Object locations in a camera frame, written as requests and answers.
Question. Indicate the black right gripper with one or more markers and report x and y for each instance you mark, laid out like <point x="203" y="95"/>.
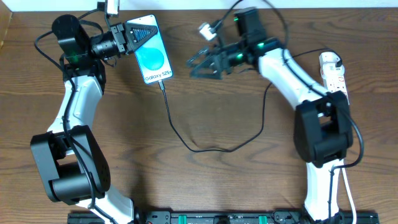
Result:
<point x="218" y="61"/>

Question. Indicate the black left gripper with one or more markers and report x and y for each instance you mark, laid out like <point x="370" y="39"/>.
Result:
<point x="120" y="38"/>

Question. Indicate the blue screen Galaxy smartphone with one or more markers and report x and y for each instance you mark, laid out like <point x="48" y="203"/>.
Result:
<point x="152" y="56"/>

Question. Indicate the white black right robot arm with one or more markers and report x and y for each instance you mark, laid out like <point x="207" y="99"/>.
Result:
<point x="322" y="132"/>

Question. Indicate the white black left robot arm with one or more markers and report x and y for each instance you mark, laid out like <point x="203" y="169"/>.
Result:
<point x="70" y="162"/>

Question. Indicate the white power strip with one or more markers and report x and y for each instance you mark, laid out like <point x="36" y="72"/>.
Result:
<point x="333" y="84"/>

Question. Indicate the white USB wall charger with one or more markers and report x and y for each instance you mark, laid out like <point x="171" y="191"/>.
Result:
<point x="330" y="70"/>

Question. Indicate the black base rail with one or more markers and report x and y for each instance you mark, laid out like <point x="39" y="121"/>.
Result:
<point x="278" y="216"/>

